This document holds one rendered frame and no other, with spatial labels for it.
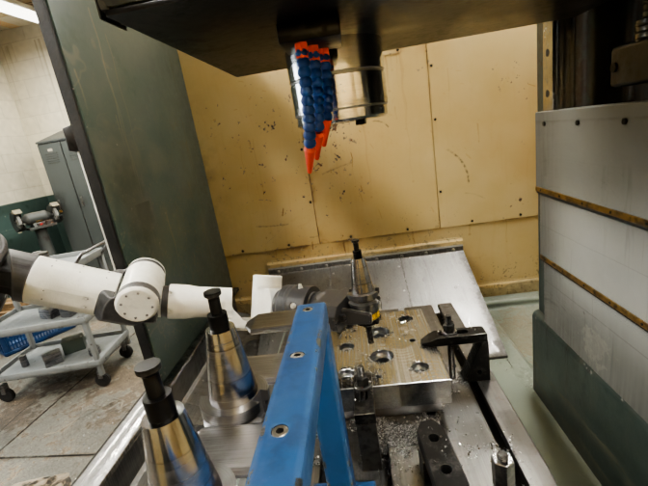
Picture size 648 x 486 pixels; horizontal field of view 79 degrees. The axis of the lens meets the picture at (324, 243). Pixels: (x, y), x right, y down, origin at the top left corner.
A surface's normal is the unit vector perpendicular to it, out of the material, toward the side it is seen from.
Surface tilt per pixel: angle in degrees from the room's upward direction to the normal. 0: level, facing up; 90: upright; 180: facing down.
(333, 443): 90
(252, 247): 90
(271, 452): 0
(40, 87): 90
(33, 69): 90
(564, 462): 0
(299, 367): 0
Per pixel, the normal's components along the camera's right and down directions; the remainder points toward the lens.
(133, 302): 0.25, 0.41
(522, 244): -0.06, 0.28
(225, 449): -0.15, -0.95
